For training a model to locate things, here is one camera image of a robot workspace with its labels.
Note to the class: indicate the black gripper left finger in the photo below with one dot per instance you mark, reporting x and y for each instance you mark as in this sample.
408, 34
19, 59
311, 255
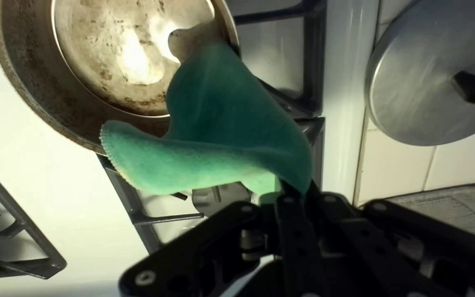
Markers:
232, 254

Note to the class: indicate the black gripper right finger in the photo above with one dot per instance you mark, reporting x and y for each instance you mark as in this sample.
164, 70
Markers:
392, 254

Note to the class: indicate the green cloth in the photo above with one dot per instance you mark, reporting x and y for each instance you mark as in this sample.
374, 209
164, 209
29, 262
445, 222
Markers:
222, 127

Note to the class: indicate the grey pot holder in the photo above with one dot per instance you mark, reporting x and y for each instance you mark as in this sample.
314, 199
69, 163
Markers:
453, 207

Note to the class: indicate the round metal pot lid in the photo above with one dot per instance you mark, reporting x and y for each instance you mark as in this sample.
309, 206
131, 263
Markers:
425, 84

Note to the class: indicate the white gas stove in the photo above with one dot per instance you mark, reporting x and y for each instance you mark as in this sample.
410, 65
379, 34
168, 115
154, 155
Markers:
74, 209

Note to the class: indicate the black stove burner grate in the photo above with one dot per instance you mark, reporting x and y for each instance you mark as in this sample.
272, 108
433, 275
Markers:
13, 242
313, 67

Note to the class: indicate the brown frying pan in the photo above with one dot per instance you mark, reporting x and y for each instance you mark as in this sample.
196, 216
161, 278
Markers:
112, 56

